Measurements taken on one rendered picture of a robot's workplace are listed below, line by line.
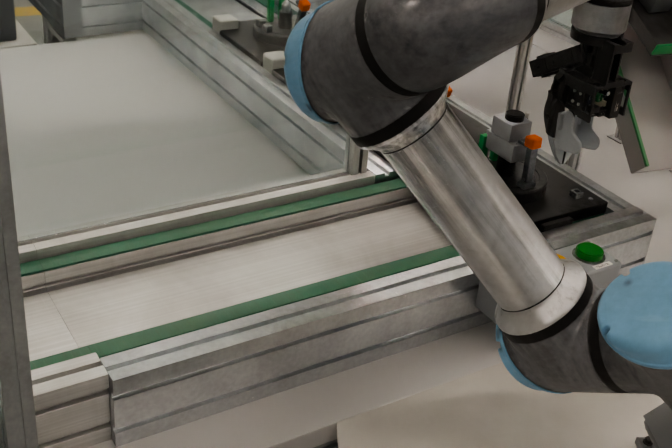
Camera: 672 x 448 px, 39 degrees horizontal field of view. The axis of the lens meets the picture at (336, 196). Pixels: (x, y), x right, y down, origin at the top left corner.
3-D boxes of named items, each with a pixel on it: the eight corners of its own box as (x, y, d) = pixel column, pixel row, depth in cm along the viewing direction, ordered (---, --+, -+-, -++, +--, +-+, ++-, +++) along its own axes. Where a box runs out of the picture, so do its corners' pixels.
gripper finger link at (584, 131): (583, 176, 137) (596, 118, 133) (555, 159, 142) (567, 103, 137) (598, 172, 139) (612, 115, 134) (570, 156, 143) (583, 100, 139)
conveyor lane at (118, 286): (593, 259, 156) (606, 207, 151) (98, 414, 115) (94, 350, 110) (485, 183, 177) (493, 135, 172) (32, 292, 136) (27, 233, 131)
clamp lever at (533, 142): (535, 182, 148) (543, 137, 144) (526, 184, 147) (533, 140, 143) (520, 173, 151) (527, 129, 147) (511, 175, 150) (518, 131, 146)
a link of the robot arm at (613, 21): (564, -7, 128) (607, -12, 132) (558, 25, 131) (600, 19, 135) (604, 10, 123) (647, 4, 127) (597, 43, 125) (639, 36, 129)
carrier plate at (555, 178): (605, 212, 151) (608, 201, 150) (490, 245, 140) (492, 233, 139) (508, 151, 169) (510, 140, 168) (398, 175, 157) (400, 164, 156)
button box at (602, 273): (614, 296, 140) (623, 261, 137) (505, 333, 129) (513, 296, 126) (580, 272, 145) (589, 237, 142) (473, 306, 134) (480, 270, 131)
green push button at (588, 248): (607, 264, 137) (610, 252, 136) (587, 270, 135) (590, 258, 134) (587, 250, 140) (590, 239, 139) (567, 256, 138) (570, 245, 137)
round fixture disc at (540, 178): (563, 194, 152) (566, 183, 151) (496, 211, 145) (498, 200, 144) (507, 157, 162) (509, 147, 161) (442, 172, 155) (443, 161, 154)
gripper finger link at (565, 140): (567, 180, 136) (580, 122, 131) (539, 163, 140) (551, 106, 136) (583, 176, 137) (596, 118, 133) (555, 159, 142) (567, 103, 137)
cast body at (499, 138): (531, 158, 150) (539, 118, 146) (510, 163, 147) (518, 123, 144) (497, 137, 156) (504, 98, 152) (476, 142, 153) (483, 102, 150)
